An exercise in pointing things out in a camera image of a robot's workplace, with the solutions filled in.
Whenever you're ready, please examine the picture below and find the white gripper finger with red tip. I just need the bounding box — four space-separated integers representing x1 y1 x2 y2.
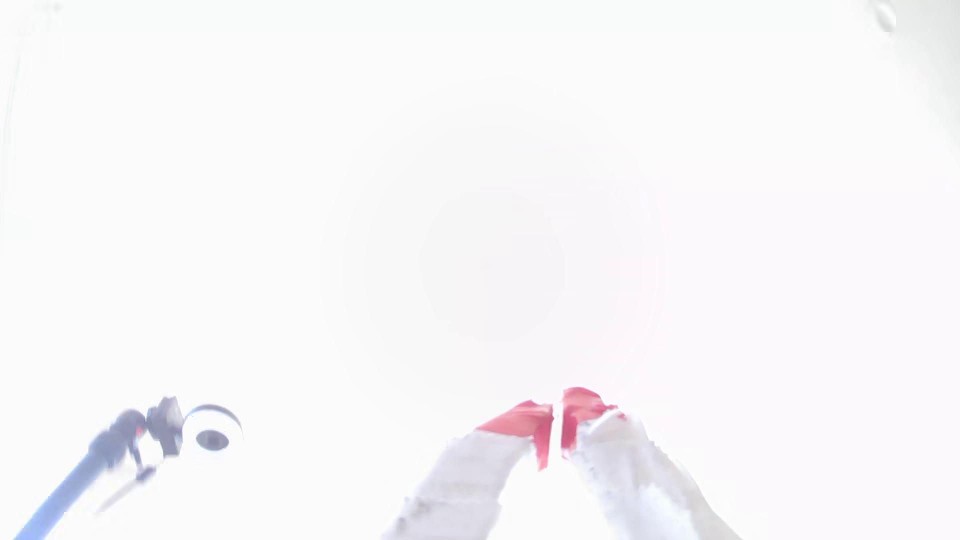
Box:
561 386 745 540
381 399 555 540

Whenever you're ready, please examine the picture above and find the white round webcam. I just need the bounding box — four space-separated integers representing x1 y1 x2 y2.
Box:
181 403 244 459

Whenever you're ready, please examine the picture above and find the black camera clamp mount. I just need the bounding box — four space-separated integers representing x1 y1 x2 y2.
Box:
88 396 186 481

